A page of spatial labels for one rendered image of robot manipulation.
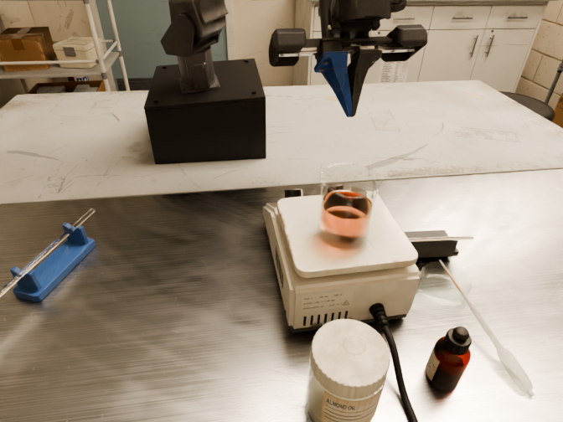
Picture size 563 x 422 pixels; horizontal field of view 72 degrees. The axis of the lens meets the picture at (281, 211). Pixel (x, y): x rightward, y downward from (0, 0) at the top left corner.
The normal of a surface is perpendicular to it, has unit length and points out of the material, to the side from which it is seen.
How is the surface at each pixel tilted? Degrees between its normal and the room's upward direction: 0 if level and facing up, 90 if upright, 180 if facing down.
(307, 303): 90
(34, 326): 0
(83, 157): 0
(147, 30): 90
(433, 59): 90
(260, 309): 0
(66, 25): 90
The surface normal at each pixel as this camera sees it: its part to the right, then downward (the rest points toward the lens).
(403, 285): 0.17, 0.58
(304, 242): 0.02, -0.81
